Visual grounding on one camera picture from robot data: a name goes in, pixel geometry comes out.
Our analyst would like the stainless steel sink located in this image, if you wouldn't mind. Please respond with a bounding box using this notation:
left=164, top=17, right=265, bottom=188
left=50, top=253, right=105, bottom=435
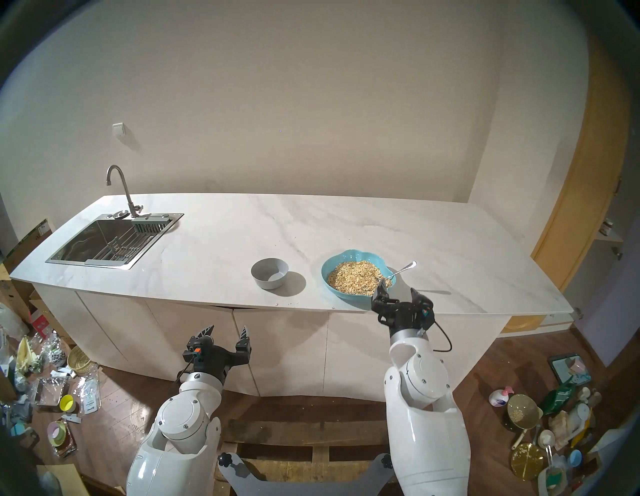
left=45, top=212, right=185, bottom=271

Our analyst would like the yellow wooden door frame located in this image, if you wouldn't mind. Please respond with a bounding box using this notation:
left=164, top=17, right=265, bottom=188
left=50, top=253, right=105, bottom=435
left=502, top=35, right=632, bottom=335

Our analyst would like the large oat flake heap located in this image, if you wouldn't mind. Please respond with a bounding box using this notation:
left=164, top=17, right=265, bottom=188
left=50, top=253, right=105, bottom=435
left=327, top=261, right=393, bottom=296

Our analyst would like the metal spoon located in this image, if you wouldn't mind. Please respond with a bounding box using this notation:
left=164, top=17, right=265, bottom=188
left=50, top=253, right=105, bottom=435
left=382, top=260, right=418, bottom=282

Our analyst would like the clear labelled plastic bag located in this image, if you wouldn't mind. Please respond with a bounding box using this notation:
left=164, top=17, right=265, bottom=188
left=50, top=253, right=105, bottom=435
left=75, top=375, right=102, bottom=416

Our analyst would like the clear plastic tray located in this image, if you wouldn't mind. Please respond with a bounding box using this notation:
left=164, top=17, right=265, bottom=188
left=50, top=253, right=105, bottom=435
left=32, top=376, right=69, bottom=408

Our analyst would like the white plastic bottle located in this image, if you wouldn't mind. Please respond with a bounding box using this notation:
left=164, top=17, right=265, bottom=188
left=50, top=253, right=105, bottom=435
left=567, top=402, right=592, bottom=436

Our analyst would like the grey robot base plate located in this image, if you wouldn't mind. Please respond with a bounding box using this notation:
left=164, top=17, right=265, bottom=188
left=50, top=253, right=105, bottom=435
left=217, top=452, right=398, bottom=496

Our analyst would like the blue scalloped bowl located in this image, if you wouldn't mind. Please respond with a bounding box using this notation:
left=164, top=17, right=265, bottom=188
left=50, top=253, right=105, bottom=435
left=321, top=250, right=397, bottom=301

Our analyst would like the curved steel faucet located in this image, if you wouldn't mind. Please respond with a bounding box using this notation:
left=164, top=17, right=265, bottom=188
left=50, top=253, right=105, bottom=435
left=105, top=165, right=146, bottom=219

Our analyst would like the brown cardboard box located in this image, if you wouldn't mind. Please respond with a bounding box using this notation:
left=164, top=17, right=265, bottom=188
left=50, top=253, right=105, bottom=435
left=2, top=218, right=56, bottom=273

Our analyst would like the dark framed picture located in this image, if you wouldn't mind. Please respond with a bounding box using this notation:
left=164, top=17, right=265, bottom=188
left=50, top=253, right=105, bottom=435
left=547, top=353, right=592, bottom=387

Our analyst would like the wicker basket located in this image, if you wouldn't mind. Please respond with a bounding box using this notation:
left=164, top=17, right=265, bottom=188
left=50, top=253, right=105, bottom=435
left=66, top=345, right=94, bottom=373

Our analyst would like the white counter cabinet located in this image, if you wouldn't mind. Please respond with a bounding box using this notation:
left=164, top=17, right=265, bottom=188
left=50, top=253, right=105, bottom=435
left=31, top=282, right=512, bottom=402

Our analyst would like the wire sink rack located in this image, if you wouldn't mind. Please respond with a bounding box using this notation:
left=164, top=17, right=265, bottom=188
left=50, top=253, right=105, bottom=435
left=86, top=231, right=157, bottom=264

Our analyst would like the olive green bowl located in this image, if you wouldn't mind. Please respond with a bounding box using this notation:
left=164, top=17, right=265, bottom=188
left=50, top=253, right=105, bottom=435
left=507, top=394, right=544, bottom=431

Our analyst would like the small grey bowl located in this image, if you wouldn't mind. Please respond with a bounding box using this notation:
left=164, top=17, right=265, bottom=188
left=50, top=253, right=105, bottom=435
left=250, top=257, right=290, bottom=291

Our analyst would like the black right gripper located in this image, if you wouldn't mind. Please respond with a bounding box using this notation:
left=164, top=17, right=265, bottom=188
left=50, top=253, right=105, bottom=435
left=371, top=279, right=434, bottom=342

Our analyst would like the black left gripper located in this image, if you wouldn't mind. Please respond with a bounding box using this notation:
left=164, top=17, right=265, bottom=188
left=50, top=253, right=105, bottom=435
left=188, top=325, right=252, bottom=386

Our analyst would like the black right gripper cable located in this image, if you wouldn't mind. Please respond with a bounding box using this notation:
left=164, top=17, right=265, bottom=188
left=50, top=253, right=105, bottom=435
left=430, top=320, right=453, bottom=353

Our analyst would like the gold round plate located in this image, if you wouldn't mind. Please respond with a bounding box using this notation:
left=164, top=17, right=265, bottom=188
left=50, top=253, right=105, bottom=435
left=510, top=442, right=548, bottom=482

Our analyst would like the red white box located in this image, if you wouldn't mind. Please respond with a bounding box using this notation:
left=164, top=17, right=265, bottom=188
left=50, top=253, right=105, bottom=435
left=29, top=309, right=51, bottom=341

